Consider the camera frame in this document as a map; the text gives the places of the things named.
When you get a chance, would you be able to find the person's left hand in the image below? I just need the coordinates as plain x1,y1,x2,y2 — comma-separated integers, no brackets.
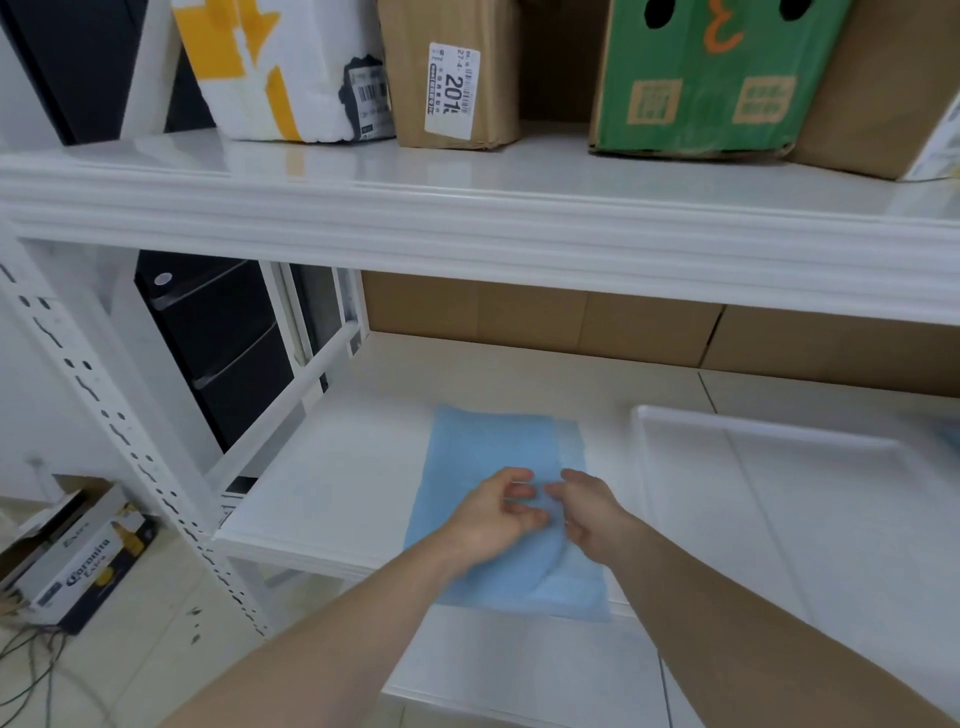
442,466,553,579

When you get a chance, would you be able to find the person's right hand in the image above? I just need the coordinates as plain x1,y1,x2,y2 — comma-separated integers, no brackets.
543,468,639,568

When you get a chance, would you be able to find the blue cloth sheet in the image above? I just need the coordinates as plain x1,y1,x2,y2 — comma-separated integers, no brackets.
403,404,613,622

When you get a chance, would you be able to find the white plastic tray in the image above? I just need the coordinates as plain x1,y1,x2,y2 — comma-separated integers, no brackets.
629,404,960,721

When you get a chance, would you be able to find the person's right forearm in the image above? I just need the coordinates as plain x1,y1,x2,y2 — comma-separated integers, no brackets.
596,509,960,728

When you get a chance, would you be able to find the person's left forearm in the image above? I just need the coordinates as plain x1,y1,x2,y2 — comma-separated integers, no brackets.
161,524,481,728

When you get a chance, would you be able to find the brown cardboard back panel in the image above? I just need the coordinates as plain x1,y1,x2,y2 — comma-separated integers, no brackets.
517,0,616,125
361,271,960,399

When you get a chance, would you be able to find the white metal shelving rack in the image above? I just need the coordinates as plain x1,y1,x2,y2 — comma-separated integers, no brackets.
0,0,960,728

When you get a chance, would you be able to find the black drawer cabinet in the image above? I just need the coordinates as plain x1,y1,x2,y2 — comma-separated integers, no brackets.
0,0,301,455

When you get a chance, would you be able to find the white and blue beer carton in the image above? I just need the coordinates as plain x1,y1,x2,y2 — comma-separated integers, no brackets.
0,473,160,637

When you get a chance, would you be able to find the green cardboard box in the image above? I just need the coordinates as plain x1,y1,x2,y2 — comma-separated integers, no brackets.
588,0,856,160

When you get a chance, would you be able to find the brown box with white label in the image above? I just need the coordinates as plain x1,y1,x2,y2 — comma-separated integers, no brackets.
377,0,524,151

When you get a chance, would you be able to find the white foam package yellow tape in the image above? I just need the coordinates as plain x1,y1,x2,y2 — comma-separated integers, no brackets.
170,0,397,145

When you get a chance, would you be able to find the tall box with white labels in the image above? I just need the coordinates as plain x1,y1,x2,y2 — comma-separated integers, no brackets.
787,0,960,184

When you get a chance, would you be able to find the white window frame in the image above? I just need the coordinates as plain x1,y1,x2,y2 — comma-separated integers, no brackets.
258,258,369,391

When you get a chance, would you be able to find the black cable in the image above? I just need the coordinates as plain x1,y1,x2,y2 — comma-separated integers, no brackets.
0,626,76,728

